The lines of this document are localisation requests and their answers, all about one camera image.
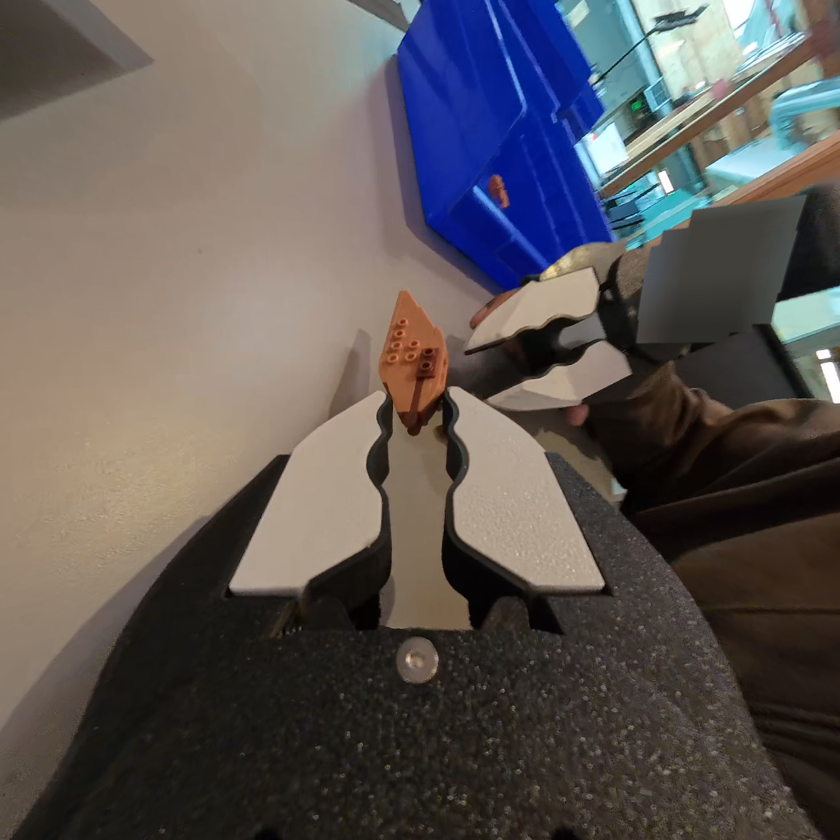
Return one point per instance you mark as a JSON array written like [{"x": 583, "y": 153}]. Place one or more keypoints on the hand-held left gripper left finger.
[{"x": 315, "y": 505}]

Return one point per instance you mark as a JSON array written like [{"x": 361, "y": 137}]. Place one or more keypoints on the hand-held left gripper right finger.
[{"x": 518, "y": 512}]

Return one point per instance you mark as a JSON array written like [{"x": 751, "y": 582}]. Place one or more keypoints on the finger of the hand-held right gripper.
[
  {"x": 577, "y": 377},
  {"x": 544, "y": 305}
]

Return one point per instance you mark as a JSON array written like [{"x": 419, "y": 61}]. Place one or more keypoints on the large orange brick plate assembly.
[{"x": 408, "y": 354}]

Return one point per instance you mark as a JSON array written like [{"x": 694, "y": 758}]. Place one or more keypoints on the person's right hand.
[{"x": 493, "y": 308}]

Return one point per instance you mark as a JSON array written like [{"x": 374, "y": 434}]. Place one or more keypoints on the small orange brick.
[{"x": 499, "y": 190}]

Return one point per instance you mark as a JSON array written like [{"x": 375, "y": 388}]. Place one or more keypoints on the blue plastic bin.
[{"x": 472, "y": 111}]

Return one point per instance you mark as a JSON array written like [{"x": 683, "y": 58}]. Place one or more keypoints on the person's brown jacket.
[{"x": 761, "y": 623}]

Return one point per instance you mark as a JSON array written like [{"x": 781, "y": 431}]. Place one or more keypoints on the wooden workbench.
[{"x": 735, "y": 98}]

